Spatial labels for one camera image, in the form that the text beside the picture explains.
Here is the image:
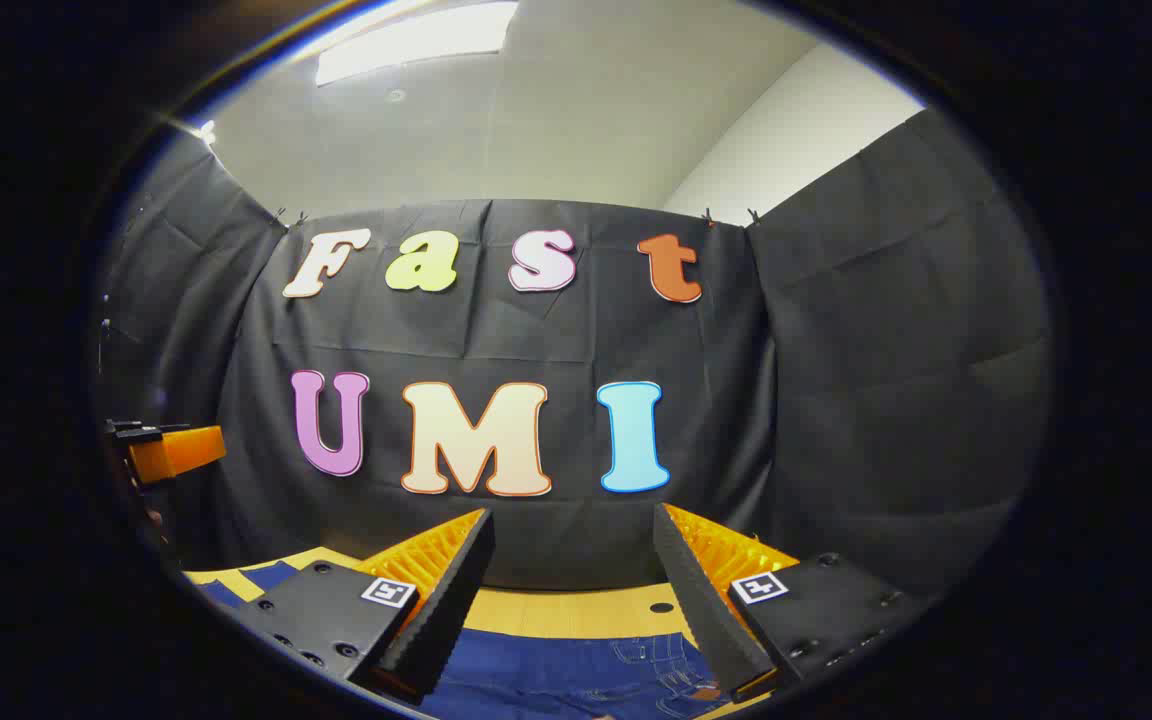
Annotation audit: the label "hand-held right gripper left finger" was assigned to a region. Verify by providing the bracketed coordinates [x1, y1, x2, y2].
[236, 507, 497, 706]

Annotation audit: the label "ceiling light panel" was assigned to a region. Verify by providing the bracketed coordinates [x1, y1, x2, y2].
[314, 0, 519, 87]

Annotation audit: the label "blue denim jeans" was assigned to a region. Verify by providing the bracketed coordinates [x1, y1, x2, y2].
[198, 560, 737, 720]

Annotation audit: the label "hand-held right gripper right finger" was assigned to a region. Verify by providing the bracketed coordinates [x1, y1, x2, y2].
[652, 502, 937, 704]

